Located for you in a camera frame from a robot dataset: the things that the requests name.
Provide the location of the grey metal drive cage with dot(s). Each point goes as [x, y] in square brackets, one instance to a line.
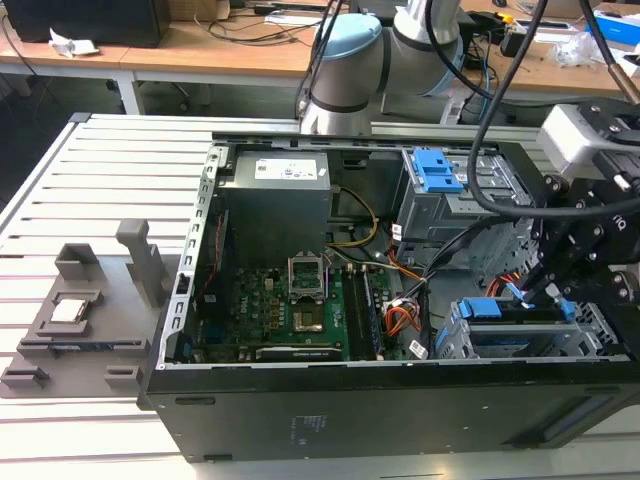
[430, 215]

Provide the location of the silver CPU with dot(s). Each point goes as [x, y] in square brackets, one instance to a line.
[69, 311]

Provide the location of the black box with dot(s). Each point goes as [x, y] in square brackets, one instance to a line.
[85, 22]

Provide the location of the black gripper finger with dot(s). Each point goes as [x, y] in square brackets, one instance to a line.
[610, 287]
[560, 240]

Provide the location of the blue plastic cage latch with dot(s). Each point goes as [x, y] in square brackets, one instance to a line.
[435, 170]

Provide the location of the CPU socket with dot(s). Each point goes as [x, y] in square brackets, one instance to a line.
[306, 321]

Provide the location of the white barcode tag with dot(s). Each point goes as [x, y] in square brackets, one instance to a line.
[418, 349]

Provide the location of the crumpled white paper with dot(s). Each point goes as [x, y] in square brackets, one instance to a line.
[70, 45]

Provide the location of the blue cardboard box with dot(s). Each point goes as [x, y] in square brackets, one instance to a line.
[622, 30]

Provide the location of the clear plastic bag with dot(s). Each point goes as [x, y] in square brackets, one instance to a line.
[575, 50]

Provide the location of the grey power supply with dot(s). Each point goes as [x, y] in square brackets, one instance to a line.
[275, 210]

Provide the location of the hard disk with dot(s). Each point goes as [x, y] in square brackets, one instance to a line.
[482, 308]

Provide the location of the grey parts rack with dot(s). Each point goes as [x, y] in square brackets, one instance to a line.
[115, 310]

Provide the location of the small black device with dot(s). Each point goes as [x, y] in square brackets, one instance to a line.
[512, 44]

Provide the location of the green motherboard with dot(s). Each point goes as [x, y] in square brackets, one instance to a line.
[260, 305]

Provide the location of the black PC case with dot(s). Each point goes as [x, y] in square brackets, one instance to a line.
[350, 415]

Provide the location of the black graphics card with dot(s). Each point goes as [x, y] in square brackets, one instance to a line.
[300, 352]

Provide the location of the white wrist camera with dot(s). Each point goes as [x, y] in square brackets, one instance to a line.
[570, 137]

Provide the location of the black RAM slot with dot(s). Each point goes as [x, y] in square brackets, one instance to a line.
[372, 315]
[353, 315]

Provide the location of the wooden desk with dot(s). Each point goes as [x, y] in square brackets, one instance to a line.
[200, 50]

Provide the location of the grey metal disk bay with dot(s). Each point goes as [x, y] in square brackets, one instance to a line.
[575, 340]

